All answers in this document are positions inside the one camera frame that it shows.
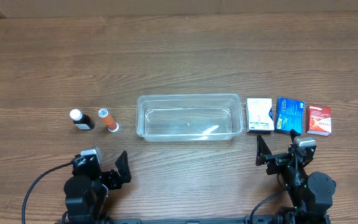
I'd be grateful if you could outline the blue medicine box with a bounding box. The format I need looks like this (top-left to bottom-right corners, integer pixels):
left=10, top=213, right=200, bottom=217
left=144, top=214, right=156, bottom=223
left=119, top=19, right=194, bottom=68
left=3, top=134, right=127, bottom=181
left=275, top=97, right=305, bottom=134

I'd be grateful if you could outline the red medicine box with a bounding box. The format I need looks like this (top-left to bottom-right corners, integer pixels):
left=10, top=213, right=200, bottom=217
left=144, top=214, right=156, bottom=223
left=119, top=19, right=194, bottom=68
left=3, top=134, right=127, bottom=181
left=306, top=105, right=332, bottom=136

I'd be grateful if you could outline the orange tablet tube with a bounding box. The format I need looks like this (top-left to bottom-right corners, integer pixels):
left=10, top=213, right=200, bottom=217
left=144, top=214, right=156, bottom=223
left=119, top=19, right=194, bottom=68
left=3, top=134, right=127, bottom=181
left=98, top=108, right=119, bottom=133

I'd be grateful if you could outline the white medicine box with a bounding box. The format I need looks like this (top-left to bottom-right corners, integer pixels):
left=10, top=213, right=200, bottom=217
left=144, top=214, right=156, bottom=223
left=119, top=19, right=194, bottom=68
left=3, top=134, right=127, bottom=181
left=245, top=98, right=275, bottom=133

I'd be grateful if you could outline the dark syrup bottle white cap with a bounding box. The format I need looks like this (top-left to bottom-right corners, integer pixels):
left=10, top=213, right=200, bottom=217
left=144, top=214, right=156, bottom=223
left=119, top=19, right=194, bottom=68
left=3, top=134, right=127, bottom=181
left=70, top=109, right=95, bottom=131

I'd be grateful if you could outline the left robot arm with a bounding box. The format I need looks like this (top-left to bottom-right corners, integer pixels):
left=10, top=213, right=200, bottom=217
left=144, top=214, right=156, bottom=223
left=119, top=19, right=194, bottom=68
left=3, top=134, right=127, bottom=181
left=62, top=148, right=132, bottom=223

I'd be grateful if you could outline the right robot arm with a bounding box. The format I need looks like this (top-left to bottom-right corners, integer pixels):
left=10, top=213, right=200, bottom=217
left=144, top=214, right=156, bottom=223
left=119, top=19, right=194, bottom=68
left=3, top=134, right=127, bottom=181
left=245, top=129, right=336, bottom=224

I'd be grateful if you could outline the clear plastic container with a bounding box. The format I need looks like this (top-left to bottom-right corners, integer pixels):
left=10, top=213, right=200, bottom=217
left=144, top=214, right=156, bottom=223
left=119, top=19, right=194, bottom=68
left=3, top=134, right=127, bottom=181
left=135, top=93, right=244, bottom=142

